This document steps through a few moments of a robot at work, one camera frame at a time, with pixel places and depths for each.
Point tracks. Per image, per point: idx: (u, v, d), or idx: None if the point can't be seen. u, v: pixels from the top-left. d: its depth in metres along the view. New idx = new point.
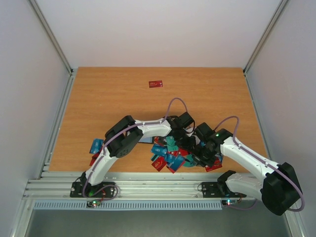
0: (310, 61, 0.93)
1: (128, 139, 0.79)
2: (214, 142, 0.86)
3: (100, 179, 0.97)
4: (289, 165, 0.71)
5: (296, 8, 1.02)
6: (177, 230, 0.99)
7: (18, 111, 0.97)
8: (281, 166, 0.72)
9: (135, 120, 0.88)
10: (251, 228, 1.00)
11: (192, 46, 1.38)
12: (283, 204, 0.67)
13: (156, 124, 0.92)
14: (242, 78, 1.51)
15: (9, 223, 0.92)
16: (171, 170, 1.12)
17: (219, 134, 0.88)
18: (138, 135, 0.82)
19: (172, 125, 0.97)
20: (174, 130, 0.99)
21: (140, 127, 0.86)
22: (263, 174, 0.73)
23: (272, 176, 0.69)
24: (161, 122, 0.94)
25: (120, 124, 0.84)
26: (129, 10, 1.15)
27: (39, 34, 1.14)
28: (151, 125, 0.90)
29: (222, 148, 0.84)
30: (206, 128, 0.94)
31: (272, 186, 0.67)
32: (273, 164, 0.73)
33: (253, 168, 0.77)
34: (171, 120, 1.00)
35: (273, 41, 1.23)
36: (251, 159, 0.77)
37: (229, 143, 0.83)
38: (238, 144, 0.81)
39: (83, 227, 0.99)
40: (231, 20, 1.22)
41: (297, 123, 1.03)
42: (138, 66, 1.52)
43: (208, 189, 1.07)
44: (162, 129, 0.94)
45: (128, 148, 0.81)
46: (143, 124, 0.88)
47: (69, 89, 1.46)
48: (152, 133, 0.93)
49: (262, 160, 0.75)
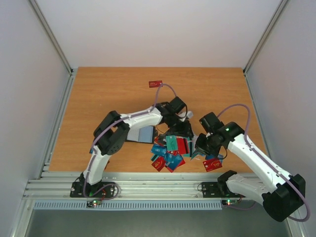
0: (310, 60, 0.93)
1: (116, 136, 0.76)
2: (222, 136, 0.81)
3: (99, 177, 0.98)
4: (300, 177, 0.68)
5: (296, 8, 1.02)
6: (177, 230, 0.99)
7: (18, 111, 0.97)
8: (293, 177, 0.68)
9: (121, 115, 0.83)
10: (251, 228, 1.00)
11: (192, 46, 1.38)
12: (284, 212, 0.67)
13: (144, 114, 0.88)
14: (242, 78, 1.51)
15: (9, 223, 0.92)
16: (169, 169, 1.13)
17: (229, 128, 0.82)
18: (126, 128, 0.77)
19: (163, 111, 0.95)
20: (165, 117, 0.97)
21: (127, 121, 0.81)
22: (274, 183, 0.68)
23: (284, 187, 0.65)
24: (148, 112, 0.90)
25: (106, 120, 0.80)
26: (129, 10, 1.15)
27: (39, 34, 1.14)
28: (138, 117, 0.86)
29: (231, 145, 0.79)
30: (213, 119, 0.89)
31: (282, 198, 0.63)
32: (285, 174, 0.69)
33: (261, 175, 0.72)
34: (161, 107, 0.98)
35: (273, 41, 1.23)
36: (262, 166, 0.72)
37: (240, 141, 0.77)
38: (251, 146, 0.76)
39: (83, 227, 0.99)
40: (231, 19, 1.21)
41: (298, 123, 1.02)
42: (138, 66, 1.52)
43: (208, 189, 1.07)
44: (152, 118, 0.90)
45: (117, 143, 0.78)
46: (130, 117, 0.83)
47: (69, 89, 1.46)
48: (141, 124, 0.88)
49: (274, 169, 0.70)
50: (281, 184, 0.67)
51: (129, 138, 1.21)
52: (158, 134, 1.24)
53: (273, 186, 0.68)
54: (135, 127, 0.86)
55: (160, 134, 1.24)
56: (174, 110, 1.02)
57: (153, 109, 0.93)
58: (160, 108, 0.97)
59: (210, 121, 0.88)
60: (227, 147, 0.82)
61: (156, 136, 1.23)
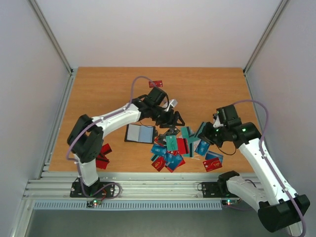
0: (310, 60, 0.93)
1: (89, 141, 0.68)
2: (237, 135, 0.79)
3: (97, 175, 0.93)
4: (306, 198, 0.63)
5: (296, 8, 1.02)
6: (177, 230, 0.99)
7: (18, 111, 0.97)
8: (298, 196, 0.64)
9: (92, 118, 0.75)
10: (251, 228, 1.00)
11: (192, 46, 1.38)
12: (276, 226, 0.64)
13: (119, 113, 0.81)
14: (242, 78, 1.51)
15: (9, 223, 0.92)
16: (169, 169, 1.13)
17: (246, 129, 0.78)
18: (98, 132, 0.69)
19: (140, 107, 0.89)
20: (144, 112, 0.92)
21: (100, 124, 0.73)
22: (277, 198, 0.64)
23: (286, 205, 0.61)
24: (125, 110, 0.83)
25: (78, 125, 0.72)
26: (129, 10, 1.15)
27: (38, 34, 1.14)
28: (112, 117, 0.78)
29: (243, 147, 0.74)
30: (232, 113, 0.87)
31: (280, 214, 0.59)
32: (291, 191, 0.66)
33: (266, 184, 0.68)
34: (138, 101, 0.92)
35: (273, 41, 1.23)
36: (269, 178, 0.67)
37: (255, 146, 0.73)
38: (264, 153, 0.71)
39: (83, 227, 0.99)
40: (231, 19, 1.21)
41: (298, 123, 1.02)
42: (138, 66, 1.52)
43: (208, 189, 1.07)
44: (129, 116, 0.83)
45: (94, 149, 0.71)
46: (103, 119, 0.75)
47: (69, 89, 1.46)
48: (118, 124, 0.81)
49: (282, 183, 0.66)
50: (284, 201, 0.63)
51: (129, 138, 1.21)
52: (158, 134, 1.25)
53: (276, 201, 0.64)
54: (111, 128, 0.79)
55: (160, 134, 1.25)
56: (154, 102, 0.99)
57: (130, 105, 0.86)
58: (138, 103, 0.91)
59: (228, 116, 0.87)
60: (239, 148, 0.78)
61: (156, 136, 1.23)
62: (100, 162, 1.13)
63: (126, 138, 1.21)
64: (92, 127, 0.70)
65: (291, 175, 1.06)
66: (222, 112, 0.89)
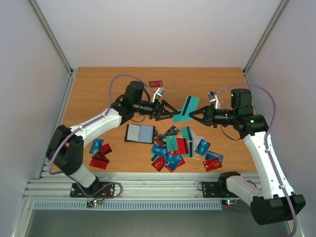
0: (309, 60, 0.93)
1: (69, 152, 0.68)
2: (243, 125, 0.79)
3: (93, 176, 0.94)
4: (303, 198, 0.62)
5: (296, 8, 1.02)
6: (177, 230, 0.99)
7: (19, 112, 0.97)
8: (295, 195, 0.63)
9: (71, 127, 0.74)
10: (251, 228, 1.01)
11: (192, 46, 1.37)
12: (266, 221, 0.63)
13: (98, 119, 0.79)
14: (242, 78, 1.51)
15: (9, 223, 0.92)
16: (169, 169, 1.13)
17: (255, 120, 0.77)
18: (77, 141, 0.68)
19: (120, 111, 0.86)
20: (126, 116, 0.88)
21: (79, 133, 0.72)
22: (271, 193, 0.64)
23: (279, 200, 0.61)
24: (104, 116, 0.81)
25: (55, 137, 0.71)
26: (129, 10, 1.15)
27: (39, 34, 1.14)
28: (91, 125, 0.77)
29: (248, 138, 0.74)
30: (246, 100, 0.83)
31: (272, 208, 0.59)
32: (288, 189, 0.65)
33: (263, 179, 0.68)
34: (117, 105, 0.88)
35: (273, 41, 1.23)
36: (268, 172, 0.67)
37: (259, 139, 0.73)
38: (268, 148, 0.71)
39: (83, 227, 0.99)
40: (231, 20, 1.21)
41: (297, 124, 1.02)
42: (138, 66, 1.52)
43: (208, 189, 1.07)
44: (109, 122, 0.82)
45: (75, 159, 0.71)
46: (82, 127, 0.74)
47: (69, 89, 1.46)
48: (99, 130, 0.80)
49: (280, 179, 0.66)
50: (279, 196, 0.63)
51: (129, 138, 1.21)
52: (158, 134, 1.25)
53: (270, 195, 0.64)
54: (92, 135, 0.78)
55: (160, 134, 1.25)
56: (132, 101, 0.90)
57: (109, 110, 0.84)
58: (116, 107, 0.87)
59: (241, 102, 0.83)
60: (244, 139, 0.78)
61: (156, 136, 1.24)
62: (100, 162, 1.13)
63: (126, 138, 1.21)
64: (70, 137, 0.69)
65: (291, 175, 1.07)
66: (236, 97, 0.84)
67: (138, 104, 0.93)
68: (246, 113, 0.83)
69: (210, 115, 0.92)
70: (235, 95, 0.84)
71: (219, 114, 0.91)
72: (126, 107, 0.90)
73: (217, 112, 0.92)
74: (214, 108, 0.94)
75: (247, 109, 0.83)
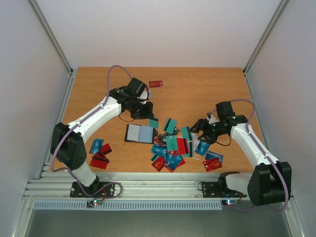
0: (309, 61, 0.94)
1: (70, 149, 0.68)
2: (228, 123, 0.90)
3: (93, 176, 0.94)
4: (289, 166, 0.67)
5: (296, 8, 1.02)
6: (177, 230, 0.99)
7: (18, 113, 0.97)
8: (280, 163, 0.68)
9: (69, 124, 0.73)
10: (251, 228, 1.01)
11: (192, 46, 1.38)
12: (263, 198, 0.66)
13: (97, 111, 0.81)
14: (242, 78, 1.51)
15: (9, 223, 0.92)
16: (169, 169, 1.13)
17: (236, 117, 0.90)
18: (79, 137, 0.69)
19: (119, 99, 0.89)
20: (125, 102, 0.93)
21: (77, 129, 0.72)
22: (258, 162, 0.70)
23: (266, 167, 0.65)
24: (102, 106, 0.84)
25: (54, 134, 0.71)
26: (129, 11, 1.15)
27: (39, 35, 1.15)
28: (89, 119, 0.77)
29: (232, 130, 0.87)
30: (227, 107, 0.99)
31: (260, 175, 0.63)
32: (273, 158, 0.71)
33: (251, 155, 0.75)
34: (116, 92, 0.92)
35: (273, 41, 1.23)
36: (253, 146, 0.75)
37: (241, 128, 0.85)
38: (249, 131, 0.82)
39: (83, 227, 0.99)
40: (231, 20, 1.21)
41: (298, 124, 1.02)
42: (138, 66, 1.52)
43: (208, 189, 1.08)
44: (108, 112, 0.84)
45: (78, 155, 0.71)
46: (80, 123, 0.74)
47: (69, 89, 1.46)
48: (97, 124, 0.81)
49: (263, 150, 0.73)
50: (264, 164, 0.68)
51: (129, 138, 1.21)
52: (158, 134, 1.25)
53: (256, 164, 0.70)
54: (91, 130, 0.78)
55: (160, 134, 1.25)
56: (134, 92, 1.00)
57: (107, 99, 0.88)
58: (115, 96, 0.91)
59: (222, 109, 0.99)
60: (231, 135, 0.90)
61: (156, 136, 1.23)
62: (100, 162, 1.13)
63: (126, 138, 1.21)
64: (69, 134, 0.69)
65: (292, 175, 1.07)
66: (218, 106, 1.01)
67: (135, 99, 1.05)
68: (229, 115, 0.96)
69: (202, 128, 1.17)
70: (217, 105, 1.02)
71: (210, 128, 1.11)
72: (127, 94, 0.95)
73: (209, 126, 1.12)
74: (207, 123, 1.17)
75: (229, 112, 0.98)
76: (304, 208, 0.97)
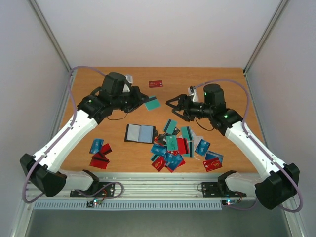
0: (308, 61, 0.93)
1: (40, 182, 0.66)
2: (220, 123, 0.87)
3: (90, 177, 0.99)
4: (296, 167, 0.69)
5: (296, 8, 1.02)
6: (177, 230, 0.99)
7: (17, 113, 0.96)
8: (287, 166, 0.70)
9: (35, 155, 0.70)
10: (251, 228, 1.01)
11: (192, 46, 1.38)
12: (275, 201, 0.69)
13: (66, 133, 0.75)
14: (242, 78, 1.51)
15: (9, 223, 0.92)
16: (169, 169, 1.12)
17: (228, 115, 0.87)
18: (47, 171, 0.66)
19: (91, 111, 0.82)
20: (101, 112, 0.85)
21: (44, 160, 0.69)
22: (267, 171, 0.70)
23: (277, 176, 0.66)
24: (70, 127, 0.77)
25: (22, 166, 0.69)
26: (129, 11, 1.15)
27: (38, 35, 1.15)
28: (56, 145, 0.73)
29: (228, 132, 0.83)
30: (219, 98, 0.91)
31: (274, 185, 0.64)
32: (279, 162, 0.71)
33: (257, 163, 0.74)
34: (87, 104, 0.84)
35: (273, 41, 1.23)
36: (258, 153, 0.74)
37: (238, 129, 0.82)
38: (248, 133, 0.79)
39: (83, 227, 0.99)
40: (231, 20, 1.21)
41: (298, 124, 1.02)
42: (138, 66, 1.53)
43: (208, 189, 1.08)
44: (79, 131, 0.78)
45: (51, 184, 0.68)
46: (46, 153, 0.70)
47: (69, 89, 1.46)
48: (69, 146, 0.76)
49: (270, 156, 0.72)
50: (275, 172, 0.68)
51: (129, 138, 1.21)
52: (158, 134, 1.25)
53: (266, 174, 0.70)
54: (64, 154, 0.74)
55: (160, 134, 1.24)
56: (110, 94, 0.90)
57: (76, 116, 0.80)
58: (86, 108, 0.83)
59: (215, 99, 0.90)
60: (225, 135, 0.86)
61: (156, 136, 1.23)
62: (100, 162, 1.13)
63: (126, 138, 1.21)
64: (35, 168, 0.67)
65: None
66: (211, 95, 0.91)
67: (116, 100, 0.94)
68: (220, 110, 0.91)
69: (186, 105, 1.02)
70: (209, 93, 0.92)
71: (194, 106, 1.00)
72: (100, 101, 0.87)
73: (193, 105, 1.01)
74: (191, 100, 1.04)
75: (219, 103, 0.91)
76: (304, 208, 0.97)
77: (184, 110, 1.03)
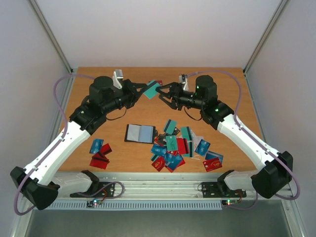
0: (308, 61, 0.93)
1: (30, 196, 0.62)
2: (212, 117, 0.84)
3: (89, 178, 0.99)
4: (289, 154, 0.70)
5: (296, 9, 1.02)
6: (177, 230, 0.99)
7: (17, 113, 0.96)
8: (281, 154, 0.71)
9: (25, 169, 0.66)
10: (251, 228, 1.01)
11: (192, 46, 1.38)
12: (273, 191, 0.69)
13: (57, 145, 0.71)
14: (242, 78, 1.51)
15: (9, 222, 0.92)
16: (170, 169, 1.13)
17: (218, 108, 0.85)
18: (38, 184, 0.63)
19: (84, 123, 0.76)
20: (94, 122, 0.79)
21: (34, 174, 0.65)
22: (262, 161, 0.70)
23: (272, 165, 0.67)
24: (62, 139, 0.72)
25: (13, 179, 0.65)
26: (129, 12, 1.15)
27: (39, 36, 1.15)
28: (49, 156, 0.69)
29: (220, 126, 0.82)
30: (213, 93, 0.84)
31: (270, 175, 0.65)
32: (273, 151, 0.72)
33: (252, 154, 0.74)
34: (79, 116, 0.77)
35: (273, 41, 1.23)
36: (252, 144, 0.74)
37: (229, 122, 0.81)
38: (240, 125, 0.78)
39: (83, 226, 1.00)
40: (231, 20, 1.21)
41: (298, 124, 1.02)
42: (138, 66, 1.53)
43: (208, 189, 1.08)
44: (71, 143, 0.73)
45: (42, 197, 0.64)
46: (36, 167, 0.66)
47: (69, 89, 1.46)
48: (61, 157, 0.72)
49: (264, 146, 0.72)
50: (270, 161, 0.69)
51: (129, 138, 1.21)
52: (158, 134, 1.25)
53: (262, 164, 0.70)
54: (56, 165, 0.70)
55: (160, 134, 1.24)
56: (99, 103, 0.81)
57: (68, 128, 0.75)
58: (78, 119, 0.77)
59: (208, 95, 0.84)
60: (217, 128, 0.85)
61: (156, 136, 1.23)
62: (100, 162, 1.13)
63: (126, 138, 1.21)
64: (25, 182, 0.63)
65: None
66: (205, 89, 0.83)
67: (109, 106, 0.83)
68: (211, 104, 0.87)
69: (176, 94, 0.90)
70: (201, 88, 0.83)
71: (185, 96, 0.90)
72: (92, 112, 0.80)
73: (184, 93, 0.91)
74: (181, 88, 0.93)
75: (212, 97, 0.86)
76: (305, 208, 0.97)
77: (174, 97, 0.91)
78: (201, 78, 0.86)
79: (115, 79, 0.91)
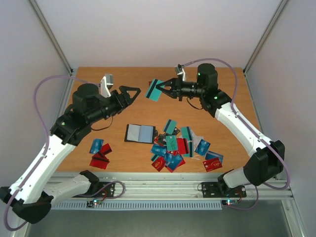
0: (308, 61, 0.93)
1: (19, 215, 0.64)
2: (210, 104, 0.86)
3: (87, 181, 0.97)
4: (281, 143, 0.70)
5: (296, 9, 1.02)
6: (177, 230, 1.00)
7: (17, 113, 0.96)
8: (273, 142, 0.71)
9: (11, 188, 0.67)
10: (251, 228, 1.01)
11: (192, 46, 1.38)
12: (263, 177, 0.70)
13: (39, 163, 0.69)
14: (242, 78, 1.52)
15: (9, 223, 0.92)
16: (169, 169, 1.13)
17: (217, 96, 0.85)
18: (23, 204, 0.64)
19: (65, 135, 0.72)
20: (76, 133, 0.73)
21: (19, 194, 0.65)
22: (254, 148, 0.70)
23: (263, 151, 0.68)
24: (44, 156, 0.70)
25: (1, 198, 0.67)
26: (130, 12, 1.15)
27: (39, 36, 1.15)
28: (33, 175, 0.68)
29: (217, 113, 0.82)
30: (214, 80, 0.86)
31: (260, 161, 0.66)
32: (266, 139, 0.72)
33: (245, 142, 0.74)
34: (60, 128, 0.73)
35: (273, 41, 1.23)
36: (246, 132, 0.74)
37: (226, 109, 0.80)
38: (236, 113, 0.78)
39: (83, 227, 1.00)
40: (231, 20, 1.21)
41: (298, 125, 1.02)
42: (138, 66, 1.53)
43: (208, 189, 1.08)
44: (54, 158, 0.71)
45: (31, 214, 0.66)
46: (20, 187, 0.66)
47: (69, 89, 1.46)
48: (47, 173, 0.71)
49: (256, 134, 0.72)
50: (261, 148, 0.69)
51: (129, 138, 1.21)
52: (158, 134, 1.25)
53: (254, 151, 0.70)
54: (41, 182, 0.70)
55: (160, 134, 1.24)
56: (83, 112, 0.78)
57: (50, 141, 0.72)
58: (60, 132, 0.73)
59: (209, 82, 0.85)
60: (215, 116, 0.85)
61: (156, 136, 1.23)
62: (100, 162, 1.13)
63: (126, 138, 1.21)
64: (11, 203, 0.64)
65: (292, 175, 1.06)
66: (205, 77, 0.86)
67: (94, 116, 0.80)
68: (210, 92, 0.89)
69: (177, 87, 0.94)
70: (203, 74, 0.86)
71: (187, 86, 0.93)
72: (75, 122, 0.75)
73: (185, 84, 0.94)
74: (182, 80, 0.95)
75: (212, 85, 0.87)
76: (304, 208, 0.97)
77: (177, 90, 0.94)
78: (203, 66, 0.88)
79: (105, 86, 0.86)
